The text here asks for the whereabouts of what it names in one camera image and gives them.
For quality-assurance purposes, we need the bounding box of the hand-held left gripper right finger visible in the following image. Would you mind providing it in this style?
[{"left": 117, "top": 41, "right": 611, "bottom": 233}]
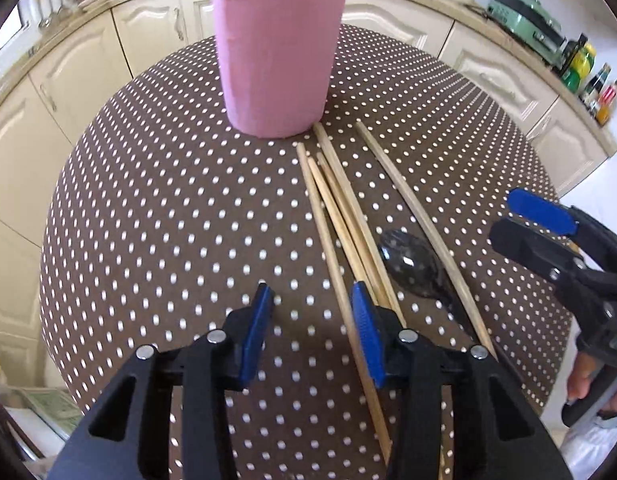
[{"left": 351, "top": 280, "right": 575, "bottom": 480}]

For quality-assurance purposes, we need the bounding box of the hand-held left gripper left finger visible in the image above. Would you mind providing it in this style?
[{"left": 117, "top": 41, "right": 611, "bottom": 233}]
[{"left": 45, "top": 281, "right": 276, "bottom": 480}]

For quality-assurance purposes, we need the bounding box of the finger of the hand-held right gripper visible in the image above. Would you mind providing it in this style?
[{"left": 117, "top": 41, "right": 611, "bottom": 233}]
[
  {"left": 506, "top": 188, "right": 617, "bottom": 273},
  {"left": 489, "top": 216, "right": 617, "bottom": 307}
]

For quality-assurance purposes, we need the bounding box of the dark metal spoon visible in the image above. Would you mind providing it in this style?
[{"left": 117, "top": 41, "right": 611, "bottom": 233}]
[{"left": 379, "top": 228, "right": 482, "bottom": 348}]

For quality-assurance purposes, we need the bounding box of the bunch of wooden chopsticks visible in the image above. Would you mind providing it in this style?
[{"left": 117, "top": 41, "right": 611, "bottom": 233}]
[{"left": 232, "top": 0, "right": 498, "bottom": 480}]

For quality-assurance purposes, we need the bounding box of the pink cup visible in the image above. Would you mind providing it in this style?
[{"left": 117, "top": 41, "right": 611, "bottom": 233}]
[{"left": 211, "top": 0, "right": 348, "bottom": 140}]

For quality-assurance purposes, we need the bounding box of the person's right hand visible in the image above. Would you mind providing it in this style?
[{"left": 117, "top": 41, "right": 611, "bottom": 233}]
[{"left": 565, "top": 351, "right": 610, "bottom": 404}]

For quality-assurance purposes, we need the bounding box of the person's light clothing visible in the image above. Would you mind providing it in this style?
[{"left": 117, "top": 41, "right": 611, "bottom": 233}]
[{"left": 561, "top": 407, "right": 617, "bottom": 468}]

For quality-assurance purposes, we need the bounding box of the red label sauce bottle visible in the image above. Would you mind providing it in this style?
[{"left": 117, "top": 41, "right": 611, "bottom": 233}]
[{"left": 596, "top": 78, "right": 617, "bottom": 127}]

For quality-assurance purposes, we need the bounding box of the dark sauce bottle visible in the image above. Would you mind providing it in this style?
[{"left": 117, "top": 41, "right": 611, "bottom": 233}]
[{"left": 579, "top": 62, "right": 612, "bottom": 106}]

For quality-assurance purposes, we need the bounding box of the brown polka dot tablecloth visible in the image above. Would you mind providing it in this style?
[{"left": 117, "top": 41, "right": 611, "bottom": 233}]
[{"left": 38, "top": 22, "right": 577, "bottom": 480}]

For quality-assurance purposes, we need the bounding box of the green electric cooker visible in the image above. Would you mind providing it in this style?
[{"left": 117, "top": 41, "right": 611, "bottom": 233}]
[{"left": 487, "top": 0, "right": 568, "bottom": 68}]

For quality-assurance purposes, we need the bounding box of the green printed carton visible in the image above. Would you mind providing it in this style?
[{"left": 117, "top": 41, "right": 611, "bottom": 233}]
[{"left": 8, "top": 386, "right": 85, "bottom": 456}]

